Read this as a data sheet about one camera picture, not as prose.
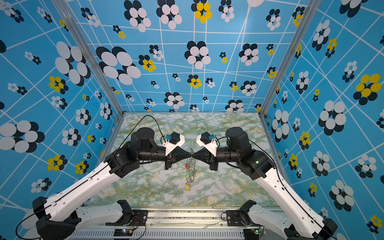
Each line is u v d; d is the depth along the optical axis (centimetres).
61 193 41
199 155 56
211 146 50
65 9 69
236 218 72
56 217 38
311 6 68
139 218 73
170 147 50
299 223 38
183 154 56
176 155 53
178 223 72
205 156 53
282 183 41
